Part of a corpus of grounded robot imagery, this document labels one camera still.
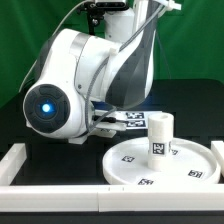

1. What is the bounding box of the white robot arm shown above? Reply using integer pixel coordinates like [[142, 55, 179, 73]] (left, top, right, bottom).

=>
[[23, 0, 181, 139]]

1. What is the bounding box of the white sheet with markers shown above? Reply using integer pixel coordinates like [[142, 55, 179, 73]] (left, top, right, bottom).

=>
[[116, 111, 147, 129]]

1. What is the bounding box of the white cross-shaped table base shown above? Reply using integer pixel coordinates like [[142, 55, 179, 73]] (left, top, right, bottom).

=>
[[68, 129, 116, 145]]

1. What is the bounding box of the white left fence bar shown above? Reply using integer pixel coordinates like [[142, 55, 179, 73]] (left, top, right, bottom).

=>
[[0, 143, 27, 186]]

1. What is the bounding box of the white round table top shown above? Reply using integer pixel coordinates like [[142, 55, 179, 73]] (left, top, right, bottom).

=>
[[102, 137, 221, 185]]

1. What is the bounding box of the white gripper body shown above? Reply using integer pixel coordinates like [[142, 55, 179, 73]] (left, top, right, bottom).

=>
[[89, 110, 127, 131]]

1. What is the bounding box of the white front fence bar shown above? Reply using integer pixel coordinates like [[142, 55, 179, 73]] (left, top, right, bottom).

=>
[[0, 184, 224, 212]]

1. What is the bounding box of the black cable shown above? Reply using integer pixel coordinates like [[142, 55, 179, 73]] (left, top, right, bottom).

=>
[[83, 3, 168, 134]]

